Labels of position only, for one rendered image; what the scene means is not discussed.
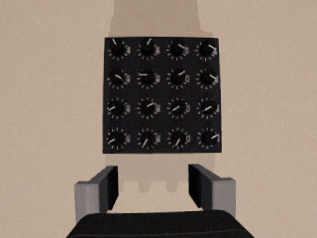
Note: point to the black knob box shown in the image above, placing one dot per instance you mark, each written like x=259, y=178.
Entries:
x=159, y=71

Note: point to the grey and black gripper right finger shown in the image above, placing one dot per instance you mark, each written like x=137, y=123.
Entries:
x=209, y=192

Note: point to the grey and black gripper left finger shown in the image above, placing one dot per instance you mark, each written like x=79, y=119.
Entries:
x=98, y=194

